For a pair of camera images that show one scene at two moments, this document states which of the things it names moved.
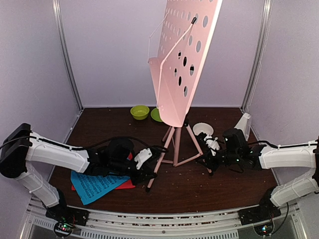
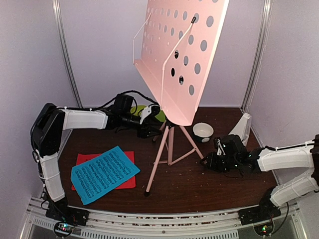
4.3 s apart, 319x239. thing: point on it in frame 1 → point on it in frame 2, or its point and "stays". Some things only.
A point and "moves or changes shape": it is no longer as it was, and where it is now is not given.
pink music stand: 179,45 moves or changes shape
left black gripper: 146,169 → 144,132
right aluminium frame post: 262,41 stays
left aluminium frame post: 57,13 stays
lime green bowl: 139,112 stays
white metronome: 244,124 stays
